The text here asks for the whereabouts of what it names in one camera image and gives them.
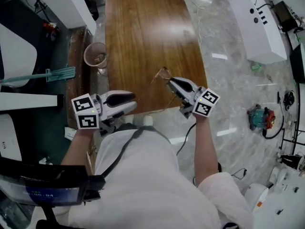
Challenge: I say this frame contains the white paper label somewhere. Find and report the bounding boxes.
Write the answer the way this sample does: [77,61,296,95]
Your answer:
[64,127,77,142]

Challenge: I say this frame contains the black monitor stand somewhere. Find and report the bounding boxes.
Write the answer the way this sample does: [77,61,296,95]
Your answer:
[35,205,70,229]

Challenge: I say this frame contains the pink waste basket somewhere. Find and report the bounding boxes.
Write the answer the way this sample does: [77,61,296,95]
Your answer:
[83,42,107,68]

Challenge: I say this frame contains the black monitor screen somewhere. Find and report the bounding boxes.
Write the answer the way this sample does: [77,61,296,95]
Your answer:
[0,157,105,207]

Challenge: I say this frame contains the person's right forearm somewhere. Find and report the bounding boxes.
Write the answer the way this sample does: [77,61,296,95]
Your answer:
[194,115,219,188]

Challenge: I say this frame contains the brown-framed eyeglasses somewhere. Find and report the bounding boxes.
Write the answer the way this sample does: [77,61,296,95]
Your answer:
[150,67,178,114]

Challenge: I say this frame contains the person's right white shoe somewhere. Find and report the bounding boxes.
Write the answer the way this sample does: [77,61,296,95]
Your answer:
[142,114,153,127]

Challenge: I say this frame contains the long white cabinet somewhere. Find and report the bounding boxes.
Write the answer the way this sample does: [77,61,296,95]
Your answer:
[227,0,287,63]

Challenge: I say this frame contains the teal and red vacuum cleaner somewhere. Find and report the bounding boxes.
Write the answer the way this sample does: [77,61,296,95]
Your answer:
[246,92,285,140]

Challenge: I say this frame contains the black cable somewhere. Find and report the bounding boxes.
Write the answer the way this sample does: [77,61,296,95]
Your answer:
[176,123,197,156]

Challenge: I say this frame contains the small red device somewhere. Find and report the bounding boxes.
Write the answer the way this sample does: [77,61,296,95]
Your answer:
[42,22,59,39]

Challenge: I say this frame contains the green flat mop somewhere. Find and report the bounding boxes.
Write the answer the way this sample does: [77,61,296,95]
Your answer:
[0,67,76,85]

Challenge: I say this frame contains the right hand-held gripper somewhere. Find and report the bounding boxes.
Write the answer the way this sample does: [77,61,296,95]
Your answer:
[168,77,220,119]

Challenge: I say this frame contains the person's left forearm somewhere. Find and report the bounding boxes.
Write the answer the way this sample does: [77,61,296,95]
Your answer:
[61,127,93,166]

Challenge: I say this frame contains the worn brown wooden plank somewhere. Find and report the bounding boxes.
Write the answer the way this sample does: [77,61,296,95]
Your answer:
[67,26,96,128]

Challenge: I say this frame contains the black metal frame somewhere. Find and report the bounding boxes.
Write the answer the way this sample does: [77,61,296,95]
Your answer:
[281,127,305,152]

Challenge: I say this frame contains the white cylindrical device orange label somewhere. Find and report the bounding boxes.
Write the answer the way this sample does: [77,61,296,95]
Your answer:
[244,182,270,212]

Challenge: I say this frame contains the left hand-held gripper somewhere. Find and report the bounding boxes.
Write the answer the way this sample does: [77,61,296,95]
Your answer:
[71,91,138,137]

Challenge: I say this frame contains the black shoulder strap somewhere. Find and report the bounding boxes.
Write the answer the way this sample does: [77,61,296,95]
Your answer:
[102,125,171,178]

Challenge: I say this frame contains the white rounded appliance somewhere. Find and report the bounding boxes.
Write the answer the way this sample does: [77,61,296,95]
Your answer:
[0,114,22,161]

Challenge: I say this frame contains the black round device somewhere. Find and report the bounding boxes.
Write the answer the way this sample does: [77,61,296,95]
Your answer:
[283,91,296,111]

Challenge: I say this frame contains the person's white shirt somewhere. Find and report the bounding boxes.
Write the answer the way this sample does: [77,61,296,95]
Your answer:
[30,124,254,229]

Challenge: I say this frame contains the large white machine housing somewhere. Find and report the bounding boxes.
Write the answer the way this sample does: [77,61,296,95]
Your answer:
[0,22,65,115]

